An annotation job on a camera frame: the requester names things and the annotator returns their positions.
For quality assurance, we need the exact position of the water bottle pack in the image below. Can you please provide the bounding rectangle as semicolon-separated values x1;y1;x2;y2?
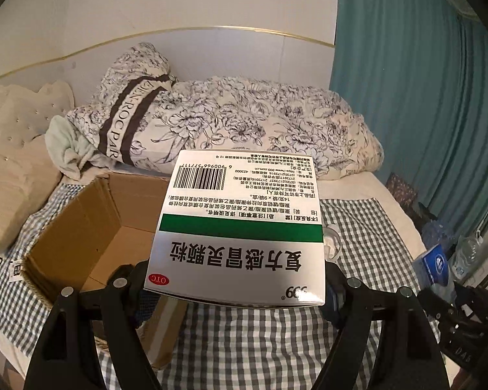
420;220;455;250

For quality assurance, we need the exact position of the clear jar blue label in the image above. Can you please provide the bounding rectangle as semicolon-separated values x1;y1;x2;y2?
413;244;456;303

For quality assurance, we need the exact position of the floral duvet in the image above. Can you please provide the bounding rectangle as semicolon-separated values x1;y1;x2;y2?
68;42;384;180

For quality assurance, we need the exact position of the small printed sachet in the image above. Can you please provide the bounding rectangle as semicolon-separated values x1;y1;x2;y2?
7;260;23;283

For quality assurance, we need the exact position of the teal curtain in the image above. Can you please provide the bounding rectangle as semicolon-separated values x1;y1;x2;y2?
330;0;488;235

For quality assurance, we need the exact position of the green white medicine box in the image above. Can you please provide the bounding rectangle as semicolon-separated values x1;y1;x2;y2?
144;150;325;308

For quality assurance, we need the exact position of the tufted cream headboard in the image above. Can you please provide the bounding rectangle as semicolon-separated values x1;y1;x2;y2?
0;80;75;151

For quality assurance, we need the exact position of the dark patterned bag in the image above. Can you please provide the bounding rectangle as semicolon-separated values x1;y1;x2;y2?
385;173;418;208

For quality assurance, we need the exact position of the white tape roll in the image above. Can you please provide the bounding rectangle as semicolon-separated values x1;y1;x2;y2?
322;225;342;262

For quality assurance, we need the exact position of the beige pillow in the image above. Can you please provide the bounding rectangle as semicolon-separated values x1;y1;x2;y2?
0;136;61;253

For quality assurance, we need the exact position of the mint green towel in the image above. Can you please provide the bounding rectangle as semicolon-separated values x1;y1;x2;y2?
45;115;115;180

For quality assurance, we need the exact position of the cardboard box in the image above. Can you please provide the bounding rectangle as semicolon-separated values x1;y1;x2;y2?
21;171;189;371

